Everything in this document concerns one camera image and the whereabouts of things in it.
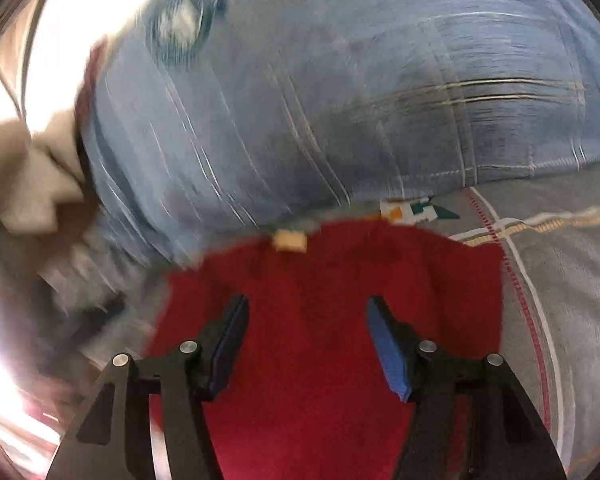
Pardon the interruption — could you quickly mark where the beige striped cloth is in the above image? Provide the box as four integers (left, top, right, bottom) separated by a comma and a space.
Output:
0, 110, 85, 235

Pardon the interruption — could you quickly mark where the blue plaid pillow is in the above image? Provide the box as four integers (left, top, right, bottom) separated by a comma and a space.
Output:
83, 0, 600, 264

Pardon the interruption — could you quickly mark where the grey star-print bed sheet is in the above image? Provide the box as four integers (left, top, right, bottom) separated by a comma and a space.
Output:
45, 165, 600, 479

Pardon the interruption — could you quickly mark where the red sweater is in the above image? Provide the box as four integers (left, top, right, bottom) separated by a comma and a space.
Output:
147, 221, 503, 479

